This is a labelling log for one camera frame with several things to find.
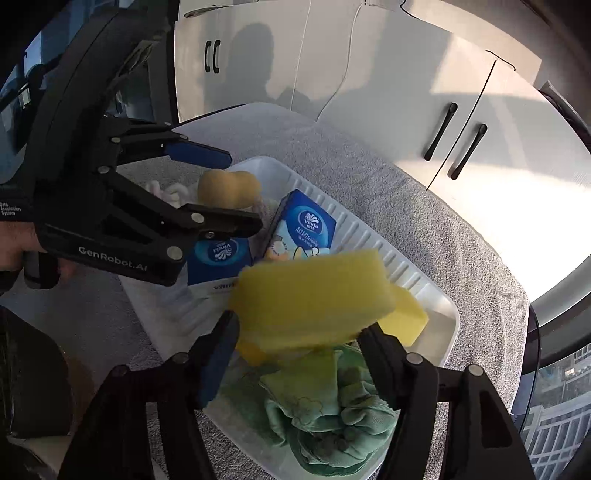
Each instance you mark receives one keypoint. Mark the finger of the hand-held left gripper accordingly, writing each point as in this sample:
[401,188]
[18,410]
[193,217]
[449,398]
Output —
[198,154]
[231,224]

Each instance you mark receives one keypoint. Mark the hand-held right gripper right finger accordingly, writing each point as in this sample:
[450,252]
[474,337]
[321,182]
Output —
[378,364]

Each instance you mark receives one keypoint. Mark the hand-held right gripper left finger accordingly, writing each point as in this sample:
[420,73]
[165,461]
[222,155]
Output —
[217,364]

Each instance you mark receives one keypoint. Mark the tan peanut-shaped sponge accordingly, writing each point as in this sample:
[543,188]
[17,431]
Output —
[231,187]

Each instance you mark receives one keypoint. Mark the white ribbed towel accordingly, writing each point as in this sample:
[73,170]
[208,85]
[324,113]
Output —
[178,191]

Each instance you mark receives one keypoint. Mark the blue white tissue packet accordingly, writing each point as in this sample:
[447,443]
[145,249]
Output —
[304,221]
[217,267]

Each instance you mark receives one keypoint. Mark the yellow rectangular sponge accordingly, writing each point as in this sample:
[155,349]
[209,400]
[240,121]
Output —
[314,295]
[408,318]

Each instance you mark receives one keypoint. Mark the green towel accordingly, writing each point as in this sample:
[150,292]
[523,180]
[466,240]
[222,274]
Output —
[323,415]

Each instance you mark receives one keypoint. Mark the white ribbed plastic tray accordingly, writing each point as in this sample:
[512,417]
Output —
[360,230]

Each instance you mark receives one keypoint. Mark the person's left hand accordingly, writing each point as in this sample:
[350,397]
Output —
[14,244]

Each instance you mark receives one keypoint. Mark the grey towel mat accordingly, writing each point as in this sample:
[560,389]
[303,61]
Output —
[415,203]

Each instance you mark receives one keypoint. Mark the white cabinet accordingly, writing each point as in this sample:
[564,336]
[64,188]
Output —
[369,115]

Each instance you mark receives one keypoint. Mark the building outside window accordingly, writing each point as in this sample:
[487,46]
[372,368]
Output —
[558,415]

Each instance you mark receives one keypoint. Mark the brown leather chair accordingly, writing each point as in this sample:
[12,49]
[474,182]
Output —
[27,369]

